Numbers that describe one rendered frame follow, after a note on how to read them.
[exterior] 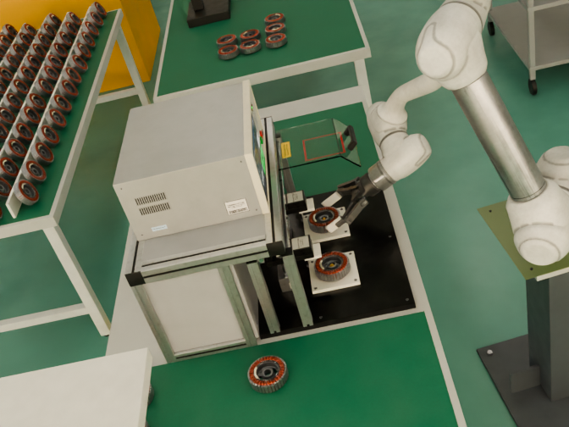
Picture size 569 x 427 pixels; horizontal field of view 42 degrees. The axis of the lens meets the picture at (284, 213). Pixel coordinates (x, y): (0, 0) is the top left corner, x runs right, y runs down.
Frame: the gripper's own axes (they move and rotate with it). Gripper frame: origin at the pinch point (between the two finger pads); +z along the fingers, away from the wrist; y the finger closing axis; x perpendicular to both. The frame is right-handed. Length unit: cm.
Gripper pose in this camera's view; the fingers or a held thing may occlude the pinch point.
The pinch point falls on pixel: (328, 216)
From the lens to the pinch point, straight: 250.5
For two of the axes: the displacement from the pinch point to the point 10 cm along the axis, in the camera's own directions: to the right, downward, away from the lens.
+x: -6.8, -5.7, -4.7
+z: -7.3, 5.7, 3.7
